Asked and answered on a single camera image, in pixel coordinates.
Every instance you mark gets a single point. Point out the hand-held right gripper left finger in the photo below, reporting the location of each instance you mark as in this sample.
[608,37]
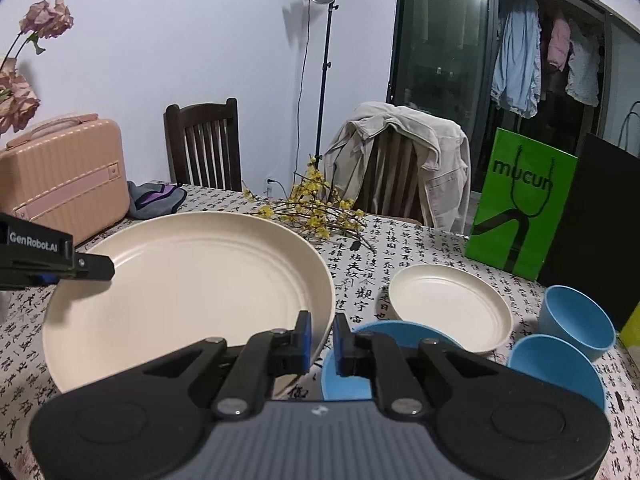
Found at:
[304,340]

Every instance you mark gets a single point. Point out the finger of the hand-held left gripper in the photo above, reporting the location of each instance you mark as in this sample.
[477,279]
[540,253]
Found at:
[20,280]
[95,266]

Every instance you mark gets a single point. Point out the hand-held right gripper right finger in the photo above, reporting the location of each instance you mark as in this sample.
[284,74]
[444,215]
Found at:
[342,345]

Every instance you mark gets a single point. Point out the blue bowl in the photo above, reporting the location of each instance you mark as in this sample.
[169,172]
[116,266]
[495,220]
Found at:
[575,320]
[340,387]
[555,375]

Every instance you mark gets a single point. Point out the cream plate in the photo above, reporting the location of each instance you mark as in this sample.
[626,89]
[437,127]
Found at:
[190,285]
[445,305]

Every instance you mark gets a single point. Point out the pink hard-shell suitcase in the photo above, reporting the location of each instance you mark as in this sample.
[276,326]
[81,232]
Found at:
[65,175]

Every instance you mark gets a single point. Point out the grey purple cloth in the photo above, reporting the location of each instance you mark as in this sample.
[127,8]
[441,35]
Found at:
[150,200]

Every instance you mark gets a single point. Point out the calligraphy printed tablecloth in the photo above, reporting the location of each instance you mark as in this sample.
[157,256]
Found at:
[380,260]

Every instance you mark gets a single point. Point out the yellow blossom branch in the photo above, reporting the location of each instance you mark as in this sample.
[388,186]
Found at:
[315,210]

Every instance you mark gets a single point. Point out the dark wooden chair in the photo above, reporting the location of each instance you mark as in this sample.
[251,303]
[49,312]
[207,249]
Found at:
[200,145]

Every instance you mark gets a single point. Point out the wooden chair under jacket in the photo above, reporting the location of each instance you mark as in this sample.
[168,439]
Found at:
[390,175]

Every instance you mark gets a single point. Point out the chair with beige jacket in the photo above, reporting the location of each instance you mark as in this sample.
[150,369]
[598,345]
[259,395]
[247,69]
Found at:
[440,170]

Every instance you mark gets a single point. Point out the pink artificial flowers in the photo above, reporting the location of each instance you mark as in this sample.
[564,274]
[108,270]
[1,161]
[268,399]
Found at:
[50,17]

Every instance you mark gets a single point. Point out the green paper bag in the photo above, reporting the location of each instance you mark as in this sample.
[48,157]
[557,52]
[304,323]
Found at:
[550,230]

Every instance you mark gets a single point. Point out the black paper bag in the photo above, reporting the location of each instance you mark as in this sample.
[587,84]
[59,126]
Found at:
[600,235]

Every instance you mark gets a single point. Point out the yellow-green snack bag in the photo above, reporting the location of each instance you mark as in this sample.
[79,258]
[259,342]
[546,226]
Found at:
[634,325]

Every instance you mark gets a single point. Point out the dark sliding glass door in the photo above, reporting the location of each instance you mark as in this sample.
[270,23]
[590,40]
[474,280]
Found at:
[440,60]

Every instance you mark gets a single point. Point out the light blue hanging shirt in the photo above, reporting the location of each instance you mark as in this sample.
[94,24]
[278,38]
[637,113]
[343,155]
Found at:
[515,60]

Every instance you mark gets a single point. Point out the white hanging garment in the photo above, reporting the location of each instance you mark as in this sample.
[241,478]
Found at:
[582,75]

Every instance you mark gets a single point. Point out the pink hanging garment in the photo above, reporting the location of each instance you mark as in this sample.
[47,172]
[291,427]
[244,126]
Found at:
[559,45]

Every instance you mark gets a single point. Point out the white wall outlet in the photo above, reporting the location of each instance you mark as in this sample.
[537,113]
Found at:
[270,185]

